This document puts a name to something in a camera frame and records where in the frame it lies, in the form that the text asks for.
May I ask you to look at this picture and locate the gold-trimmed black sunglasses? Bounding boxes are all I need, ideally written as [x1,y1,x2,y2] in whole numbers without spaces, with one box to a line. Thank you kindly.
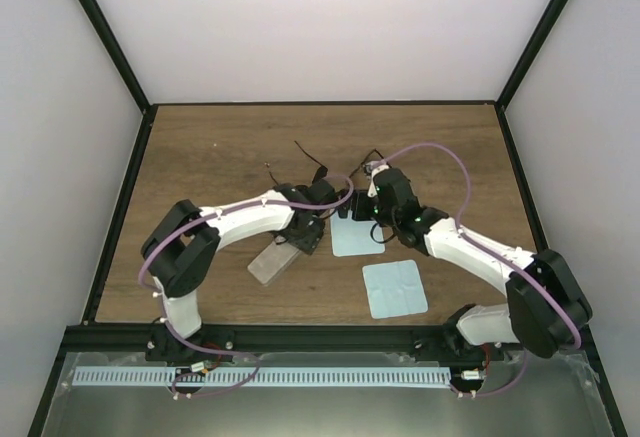
[349,148,384,177]

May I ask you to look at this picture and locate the purple cable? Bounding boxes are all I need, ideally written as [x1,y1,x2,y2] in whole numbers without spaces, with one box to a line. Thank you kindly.
[137,172,356,401]
[377,142,584,398]

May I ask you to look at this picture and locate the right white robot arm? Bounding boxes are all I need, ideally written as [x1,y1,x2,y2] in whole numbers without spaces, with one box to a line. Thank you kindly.
[359,161,593,360]

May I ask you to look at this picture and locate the lower light blue cloth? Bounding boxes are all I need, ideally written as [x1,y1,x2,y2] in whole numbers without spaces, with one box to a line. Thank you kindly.
[362,260,429,320]

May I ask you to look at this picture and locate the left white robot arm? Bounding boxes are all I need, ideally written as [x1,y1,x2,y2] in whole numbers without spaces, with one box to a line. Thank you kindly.
[139,179,341,361]

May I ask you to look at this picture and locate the grey glasses case green lining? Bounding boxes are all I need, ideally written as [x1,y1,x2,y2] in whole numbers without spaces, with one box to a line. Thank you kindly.
[247,242,301,286]

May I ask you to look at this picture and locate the white slotted cable duct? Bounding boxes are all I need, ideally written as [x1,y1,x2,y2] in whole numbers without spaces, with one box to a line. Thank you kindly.
[71,366,451,389]

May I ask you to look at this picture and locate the grey metal front plate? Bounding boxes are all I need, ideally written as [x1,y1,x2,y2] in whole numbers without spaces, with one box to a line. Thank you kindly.
[43,353,614,436]

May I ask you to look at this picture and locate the light blue cloth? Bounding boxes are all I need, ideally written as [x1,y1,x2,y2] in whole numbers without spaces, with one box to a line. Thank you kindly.
[362,260,429,320]
[330,214,385,257]

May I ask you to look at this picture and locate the round black sunglasses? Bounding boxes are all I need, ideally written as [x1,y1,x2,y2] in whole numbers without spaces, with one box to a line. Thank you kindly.
[264,140,330,193]

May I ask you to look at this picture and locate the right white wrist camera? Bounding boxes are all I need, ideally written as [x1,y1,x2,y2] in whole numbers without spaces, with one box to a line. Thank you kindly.
[363,160,389,198]

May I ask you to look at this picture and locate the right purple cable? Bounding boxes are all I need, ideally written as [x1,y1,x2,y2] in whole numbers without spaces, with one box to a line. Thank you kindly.
[377,142,584,398]

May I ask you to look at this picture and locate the upper light blue cloth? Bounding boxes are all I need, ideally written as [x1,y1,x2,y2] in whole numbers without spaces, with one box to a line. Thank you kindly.
[330,214,385,257]

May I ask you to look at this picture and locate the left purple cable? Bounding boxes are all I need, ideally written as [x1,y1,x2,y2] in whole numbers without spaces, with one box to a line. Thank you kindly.
[137,172,356,401]

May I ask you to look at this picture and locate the black aluminium frame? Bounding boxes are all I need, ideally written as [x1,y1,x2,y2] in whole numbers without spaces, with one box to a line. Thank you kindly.
[27,0,629,437]

